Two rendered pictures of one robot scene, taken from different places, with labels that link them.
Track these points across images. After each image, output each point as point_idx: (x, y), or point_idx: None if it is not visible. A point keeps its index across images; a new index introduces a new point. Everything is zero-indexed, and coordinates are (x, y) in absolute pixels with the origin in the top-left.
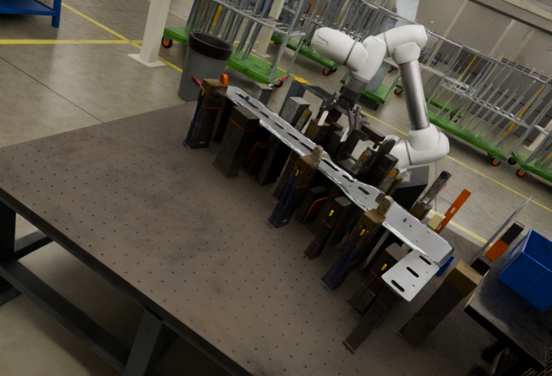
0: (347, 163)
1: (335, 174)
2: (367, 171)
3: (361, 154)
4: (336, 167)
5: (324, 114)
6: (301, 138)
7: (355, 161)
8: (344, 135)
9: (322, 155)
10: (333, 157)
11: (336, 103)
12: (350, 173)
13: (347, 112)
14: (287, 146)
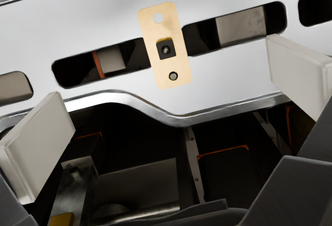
0: (164, 200)
1: (21, 37)
2: (39, 208)
3: (78, 225)
4: (85, 88)
5: (308, 60)
6: (315, 45)
7: (125, 212)
8: (30, 113)
9: (166, 68)
10: (199, 162)
11: (319, 177)
12: (81, 153)
13: (28, 214)
14: (318, 12)
